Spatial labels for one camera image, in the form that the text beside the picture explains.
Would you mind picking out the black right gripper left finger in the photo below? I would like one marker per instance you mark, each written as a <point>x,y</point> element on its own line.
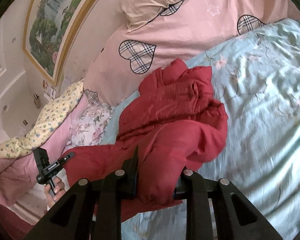
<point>91,209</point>

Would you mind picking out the dark red sleeve forearm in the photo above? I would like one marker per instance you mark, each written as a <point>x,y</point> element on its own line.
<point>12,226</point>

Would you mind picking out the yellow floral quilt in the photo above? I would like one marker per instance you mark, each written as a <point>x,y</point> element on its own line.
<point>67,106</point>

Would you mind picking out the pink floral pillow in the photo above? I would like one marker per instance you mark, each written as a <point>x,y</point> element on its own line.
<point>86,123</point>

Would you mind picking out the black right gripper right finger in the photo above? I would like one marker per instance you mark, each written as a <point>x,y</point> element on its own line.
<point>222,202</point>

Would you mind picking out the light blue floral bedsheet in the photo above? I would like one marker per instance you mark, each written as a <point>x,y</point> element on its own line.
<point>257,77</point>

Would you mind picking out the gold framed landscape painting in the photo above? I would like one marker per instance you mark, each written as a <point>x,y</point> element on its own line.
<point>50,29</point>

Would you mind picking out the person's left hand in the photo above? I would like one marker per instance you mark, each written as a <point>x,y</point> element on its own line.
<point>59,191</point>

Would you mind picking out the pink duvet with plaid hearts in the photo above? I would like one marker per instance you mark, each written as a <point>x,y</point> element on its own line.
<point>180,32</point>

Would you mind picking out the red puffer jacket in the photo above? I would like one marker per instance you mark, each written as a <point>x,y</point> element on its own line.
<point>174,123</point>

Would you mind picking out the pink blanket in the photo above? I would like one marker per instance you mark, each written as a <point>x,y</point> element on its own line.
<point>18,176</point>

